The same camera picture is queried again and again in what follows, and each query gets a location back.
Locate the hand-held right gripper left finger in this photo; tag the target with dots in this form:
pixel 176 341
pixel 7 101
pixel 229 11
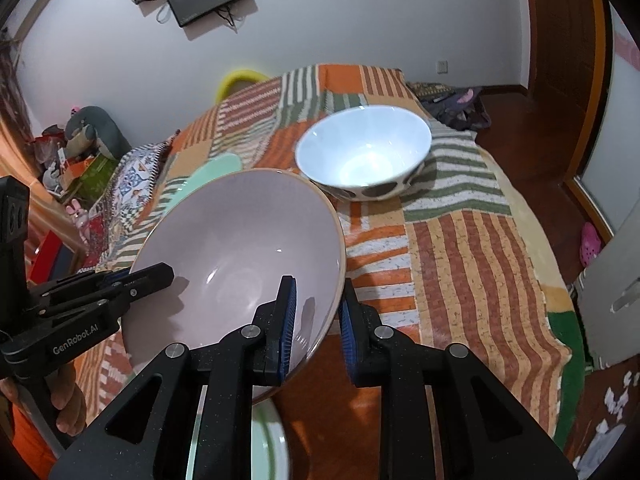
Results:
pixel 287 330

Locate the pink rabbit toy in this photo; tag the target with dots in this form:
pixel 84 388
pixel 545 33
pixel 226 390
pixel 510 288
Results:
pixel 80 217

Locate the white bowl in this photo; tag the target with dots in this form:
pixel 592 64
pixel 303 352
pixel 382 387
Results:
pixel 360 145

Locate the person's left hand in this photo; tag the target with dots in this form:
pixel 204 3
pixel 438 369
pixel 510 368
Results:
pixel 70 400

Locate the pink slipper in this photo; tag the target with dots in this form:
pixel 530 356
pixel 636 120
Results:
pixel 590 245

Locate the brown curtain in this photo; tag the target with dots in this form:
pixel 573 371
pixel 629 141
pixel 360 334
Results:
pixel 10 110

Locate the green plate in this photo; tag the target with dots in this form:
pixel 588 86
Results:
pixel 267 445

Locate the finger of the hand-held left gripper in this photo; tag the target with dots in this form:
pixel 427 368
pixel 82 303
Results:
pixel 115 300
pixel 150 275

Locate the dark purple bag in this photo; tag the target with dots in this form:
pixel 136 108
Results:
pixel 450 105

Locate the green bowl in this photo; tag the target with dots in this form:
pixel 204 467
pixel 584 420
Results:
pixel 215 170

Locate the wall socket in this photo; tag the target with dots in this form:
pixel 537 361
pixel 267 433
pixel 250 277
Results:
pixel 442 66

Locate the striped patchwork blanket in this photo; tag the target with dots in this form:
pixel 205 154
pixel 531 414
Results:
pixel 450 270

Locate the pink bowl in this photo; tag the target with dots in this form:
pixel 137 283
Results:
pixel 240 240

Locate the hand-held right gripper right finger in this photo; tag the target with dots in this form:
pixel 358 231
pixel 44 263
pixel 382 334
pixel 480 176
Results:
pixel 347 340

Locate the red box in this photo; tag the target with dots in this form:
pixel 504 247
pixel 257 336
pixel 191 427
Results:
pixel 50 245

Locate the pile of white paper scraps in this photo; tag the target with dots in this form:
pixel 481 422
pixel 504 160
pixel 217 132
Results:
pixel 600 440

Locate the green box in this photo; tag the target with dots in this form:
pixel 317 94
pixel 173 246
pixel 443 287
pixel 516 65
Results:
pixel 97 175

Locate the patterned quilt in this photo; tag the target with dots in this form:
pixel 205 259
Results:
pixel 130 180

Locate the wooden door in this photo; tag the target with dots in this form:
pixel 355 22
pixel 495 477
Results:
pixel 560 35

